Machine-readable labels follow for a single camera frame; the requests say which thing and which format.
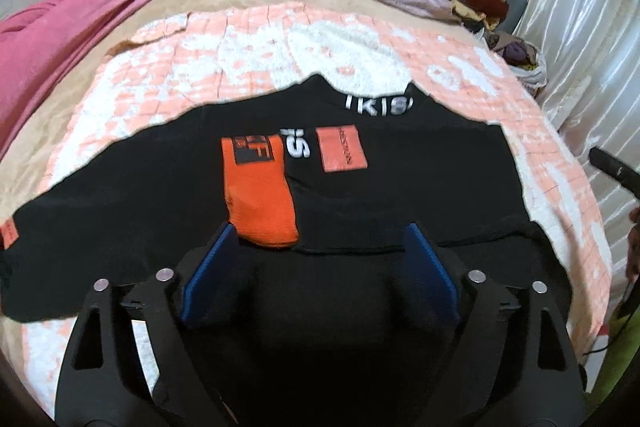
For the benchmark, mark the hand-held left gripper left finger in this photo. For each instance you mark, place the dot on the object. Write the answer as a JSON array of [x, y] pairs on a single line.
[[210, 272]]

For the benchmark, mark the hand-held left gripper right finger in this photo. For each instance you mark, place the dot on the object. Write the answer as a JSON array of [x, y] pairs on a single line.
[[430, 277]]

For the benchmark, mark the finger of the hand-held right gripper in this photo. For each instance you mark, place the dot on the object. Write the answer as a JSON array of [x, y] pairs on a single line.
[[615, 169]]

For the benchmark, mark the black t-shirt with orange patches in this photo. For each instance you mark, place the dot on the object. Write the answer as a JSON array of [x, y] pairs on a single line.
[[400, 167]]

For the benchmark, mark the person's right hand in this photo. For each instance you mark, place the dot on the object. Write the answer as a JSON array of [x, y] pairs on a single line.
[[635, 242]]

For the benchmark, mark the white satin curtain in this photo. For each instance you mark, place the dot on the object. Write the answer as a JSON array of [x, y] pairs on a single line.
[[575, 7]]

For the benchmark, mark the grey storage box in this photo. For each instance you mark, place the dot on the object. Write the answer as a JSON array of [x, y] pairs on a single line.
[[515, 14]]

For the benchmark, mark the green garment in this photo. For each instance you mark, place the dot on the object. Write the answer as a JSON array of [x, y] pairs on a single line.
[[617, 357]]

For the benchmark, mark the orange and white checked blanket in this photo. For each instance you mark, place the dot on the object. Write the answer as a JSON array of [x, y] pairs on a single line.
[[250, 47]]

